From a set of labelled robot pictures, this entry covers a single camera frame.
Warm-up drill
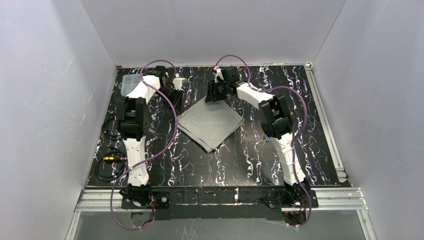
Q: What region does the grey cloth napkin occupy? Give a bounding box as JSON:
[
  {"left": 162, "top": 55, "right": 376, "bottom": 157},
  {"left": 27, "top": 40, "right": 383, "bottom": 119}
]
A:
[{"left": 177, "top": 97, "right": 245, "bottom": 153}]

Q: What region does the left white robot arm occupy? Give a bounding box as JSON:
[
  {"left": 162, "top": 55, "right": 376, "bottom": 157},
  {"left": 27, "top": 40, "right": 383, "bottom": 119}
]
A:
[{"left": 115, "top": 65, "right": 184, "bottom": 205}]

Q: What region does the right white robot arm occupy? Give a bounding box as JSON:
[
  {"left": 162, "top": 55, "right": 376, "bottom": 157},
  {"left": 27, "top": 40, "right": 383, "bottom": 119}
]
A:
[{"left": 205, "top": 66, "right": 311, "bottom": 203}]

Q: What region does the clear plastic organizer box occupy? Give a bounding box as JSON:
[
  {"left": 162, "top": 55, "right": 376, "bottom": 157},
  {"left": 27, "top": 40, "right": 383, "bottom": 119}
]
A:
[{"left": 120, "top": 74, "right": 141, "bottom": 97}]

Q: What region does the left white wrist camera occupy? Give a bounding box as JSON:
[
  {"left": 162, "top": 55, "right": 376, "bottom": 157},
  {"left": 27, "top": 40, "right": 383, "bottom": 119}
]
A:
[{"left": 172, "top": 77, "right": 188, "bottom": 90}]

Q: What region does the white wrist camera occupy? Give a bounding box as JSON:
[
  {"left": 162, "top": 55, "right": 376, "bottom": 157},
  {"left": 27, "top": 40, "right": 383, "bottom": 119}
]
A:
[
  {"left": 172, "top": 77, "right": 188, "bottom": 90},
  {"left": 213, "top": 66, "right": 225, "bottom": 83}
]

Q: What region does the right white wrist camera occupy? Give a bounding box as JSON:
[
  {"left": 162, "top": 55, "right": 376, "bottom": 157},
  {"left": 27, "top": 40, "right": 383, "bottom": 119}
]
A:
[{"left": 213, "top": 66, "right": 225, "bottom": 83}]

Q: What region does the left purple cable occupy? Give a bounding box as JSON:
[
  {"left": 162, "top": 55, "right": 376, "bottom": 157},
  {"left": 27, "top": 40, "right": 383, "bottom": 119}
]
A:
[{"left": 109, "top": 59, "right": 181, "bottom": 231}]

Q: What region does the upper black coiled cable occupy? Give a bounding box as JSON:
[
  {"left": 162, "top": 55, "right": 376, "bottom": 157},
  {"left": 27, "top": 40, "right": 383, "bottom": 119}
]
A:
[{"left": 101, "top": 113, "right": 122, "bottom": 141}]

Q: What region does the black coiled cable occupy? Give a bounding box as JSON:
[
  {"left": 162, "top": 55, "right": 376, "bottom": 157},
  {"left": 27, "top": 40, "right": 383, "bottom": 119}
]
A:
[
  {"left": 94, "top": 150, "right": 131, "bottom": 183},
  {"left": 101, "top": 113, "right": 122, "bottom": 141}
]

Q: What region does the lower black coiled cable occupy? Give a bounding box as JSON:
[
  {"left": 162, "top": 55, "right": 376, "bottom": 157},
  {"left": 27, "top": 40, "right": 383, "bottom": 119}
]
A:
[{"left": 94, "top": 150, "right": 131, "bottom": 183}]

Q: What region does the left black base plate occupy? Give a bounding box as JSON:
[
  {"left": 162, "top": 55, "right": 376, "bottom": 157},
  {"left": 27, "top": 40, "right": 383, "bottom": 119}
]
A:
[{"left": 119, "top": 189, "right": 171, "bottom": 210}]

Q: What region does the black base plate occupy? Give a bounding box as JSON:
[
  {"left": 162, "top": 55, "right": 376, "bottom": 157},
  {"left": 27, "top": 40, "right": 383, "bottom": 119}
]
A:
[
  {"left": 260, "top": 188, "right": 309, "bottom": 210},
  {"left": 119, "top": 189, "right": 171, "bottom": 210}
]

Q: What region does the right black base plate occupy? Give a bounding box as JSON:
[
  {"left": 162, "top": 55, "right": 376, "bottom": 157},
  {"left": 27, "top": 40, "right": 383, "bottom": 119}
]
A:
[{"left": 260, "top": 188, "right": 309, "bottom": 210}]

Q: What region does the aluminium front rail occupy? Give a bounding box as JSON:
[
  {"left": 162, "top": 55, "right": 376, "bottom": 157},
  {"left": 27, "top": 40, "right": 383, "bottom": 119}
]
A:
[{"left": 76, "top": 186, "right": 368, "bottom": 212}]

